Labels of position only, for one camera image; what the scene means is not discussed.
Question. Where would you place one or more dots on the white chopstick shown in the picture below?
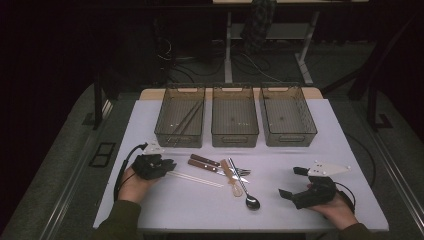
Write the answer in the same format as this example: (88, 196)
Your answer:
(200, 179)
(200, 182)

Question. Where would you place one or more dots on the metal floor rail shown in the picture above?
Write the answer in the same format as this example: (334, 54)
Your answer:
(402, 183)
(66, 196)

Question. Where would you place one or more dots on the white desk frame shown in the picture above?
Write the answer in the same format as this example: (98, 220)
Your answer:
(228, 60)

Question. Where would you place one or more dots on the black post stand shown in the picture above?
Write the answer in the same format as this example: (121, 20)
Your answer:
(371, 106)
(97, 106)

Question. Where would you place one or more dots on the long metal spoon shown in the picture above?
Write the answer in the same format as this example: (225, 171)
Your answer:
(252, 202)

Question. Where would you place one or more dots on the black tripod stand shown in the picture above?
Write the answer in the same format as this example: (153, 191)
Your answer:
(361, 83)

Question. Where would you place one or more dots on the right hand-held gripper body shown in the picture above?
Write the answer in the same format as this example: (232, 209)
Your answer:
(316, 196)

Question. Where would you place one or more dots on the person's right hand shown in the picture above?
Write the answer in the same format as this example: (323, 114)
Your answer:
(338, 211)

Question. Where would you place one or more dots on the person's left hand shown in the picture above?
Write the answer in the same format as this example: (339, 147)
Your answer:
(131, 186)

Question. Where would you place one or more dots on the black floor frame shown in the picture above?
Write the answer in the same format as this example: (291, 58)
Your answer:
(102, 154)

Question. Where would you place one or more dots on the dark hanging cloth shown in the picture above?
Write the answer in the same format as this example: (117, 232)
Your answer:
(258, 23)

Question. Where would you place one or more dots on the smoky clear plastic bin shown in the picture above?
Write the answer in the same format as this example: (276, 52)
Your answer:
(173, 110)
(234, 116)
(286, 116)

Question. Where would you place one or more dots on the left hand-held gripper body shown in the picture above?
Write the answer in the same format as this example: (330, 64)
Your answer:
(150, 166)

